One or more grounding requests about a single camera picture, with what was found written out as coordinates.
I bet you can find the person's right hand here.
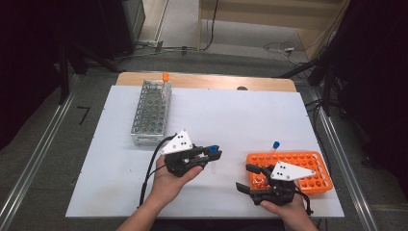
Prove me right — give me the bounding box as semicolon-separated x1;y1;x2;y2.
260;194;311;225

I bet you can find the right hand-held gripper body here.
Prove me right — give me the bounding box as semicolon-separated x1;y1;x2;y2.
249;161;317;207

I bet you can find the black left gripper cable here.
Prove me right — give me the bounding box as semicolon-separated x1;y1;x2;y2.
138;134;178;209

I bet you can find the aluminium floor rail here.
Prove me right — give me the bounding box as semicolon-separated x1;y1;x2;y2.
0;75;80;231
307;86;380;231

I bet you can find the white floor cable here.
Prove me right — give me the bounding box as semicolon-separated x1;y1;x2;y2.
263;40;310;66

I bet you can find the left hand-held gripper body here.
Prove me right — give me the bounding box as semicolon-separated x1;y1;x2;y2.
159;129;208;178

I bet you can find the dark curtain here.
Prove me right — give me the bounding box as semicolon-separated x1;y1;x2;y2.
0;0;101;150
320;0;408;196

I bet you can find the white table board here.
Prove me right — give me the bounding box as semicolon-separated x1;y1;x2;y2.
65;85;344;219

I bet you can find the black metal stand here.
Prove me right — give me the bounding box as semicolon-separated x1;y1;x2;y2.
277;57;343;117
57;41;120;106

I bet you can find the power strip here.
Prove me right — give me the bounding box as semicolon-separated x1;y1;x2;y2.
137;39;165;52

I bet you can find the dark cabinet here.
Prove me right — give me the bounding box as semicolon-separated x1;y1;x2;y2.
97;0;146;60

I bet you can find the orange plastic test tube rack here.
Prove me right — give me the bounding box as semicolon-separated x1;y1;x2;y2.
245;150;335;196

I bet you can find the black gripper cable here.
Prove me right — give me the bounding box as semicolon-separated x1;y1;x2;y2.
293;187;314;216
138;134;178;209

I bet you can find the black floor cable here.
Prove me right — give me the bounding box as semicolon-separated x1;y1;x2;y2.
198;0;220;52

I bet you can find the wooden table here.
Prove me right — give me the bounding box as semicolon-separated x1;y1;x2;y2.
115;71;297;93

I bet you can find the clear tube rack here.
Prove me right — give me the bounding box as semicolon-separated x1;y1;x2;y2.
130;79;173;147

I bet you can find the person's left hand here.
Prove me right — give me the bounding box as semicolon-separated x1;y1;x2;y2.
148;154;205;208

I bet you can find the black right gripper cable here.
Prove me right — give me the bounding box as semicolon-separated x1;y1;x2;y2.
293;187;314;216

